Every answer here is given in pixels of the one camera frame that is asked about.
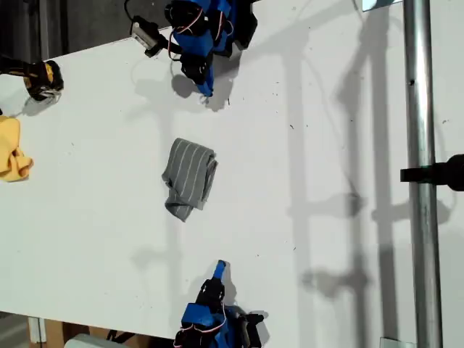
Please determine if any pale grey container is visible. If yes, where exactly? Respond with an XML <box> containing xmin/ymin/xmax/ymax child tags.
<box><xmin>64</xmin><ymin>332</ymin><xmax>117</xmax><ymax>348</ymax></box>

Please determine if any grey striped towel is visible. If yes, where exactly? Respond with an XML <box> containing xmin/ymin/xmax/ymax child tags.
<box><xmin>161</xmin><ymin>137</ymin><xmax>220</xmax><ymax>223</ymax></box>

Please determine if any black and yellow power tool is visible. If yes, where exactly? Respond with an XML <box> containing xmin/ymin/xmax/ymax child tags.
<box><xmin>0</xmin><ymin>54</ymin><xmax>65</xmax><ymax>102</ymax></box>

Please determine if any steel post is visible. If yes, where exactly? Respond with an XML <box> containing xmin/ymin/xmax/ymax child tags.
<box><xmin>402</xmin><ymin>0</ymin><xmax>444</xmax><ymax>348</ymax></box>

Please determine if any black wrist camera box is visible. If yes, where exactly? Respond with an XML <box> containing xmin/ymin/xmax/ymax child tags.
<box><xmin>237</xmin><ymin>311</ymin><xmax>265</xmax><ymax>348</ymax></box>
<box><xmin>129</xmin><ymin>14</ymin><xmax>161</xmax><ymax>50</ymax></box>

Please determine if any short black camera stalk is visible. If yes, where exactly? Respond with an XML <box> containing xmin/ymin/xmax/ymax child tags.
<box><xmin>144</xmin><ymin>30</ymin><xmax>174</xmax><ymax>58</ymax></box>

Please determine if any black clamp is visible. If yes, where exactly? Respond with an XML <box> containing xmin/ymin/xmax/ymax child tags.
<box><xmin>399</xmin><ymin>154</ymin><xmax>464</xmax><ymax>192</ymax></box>

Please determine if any yellow cloth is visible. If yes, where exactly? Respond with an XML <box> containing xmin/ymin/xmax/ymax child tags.
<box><xmin>0</xmin><ymin>115</ymin><xmax>34</xmax><ymax>183</ymax></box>

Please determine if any white table leg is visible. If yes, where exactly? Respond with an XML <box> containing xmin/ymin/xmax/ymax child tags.
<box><xmin>28</xmin><ymin>315</ymin><xmax>47</xmax><ymax>344</ymax></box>

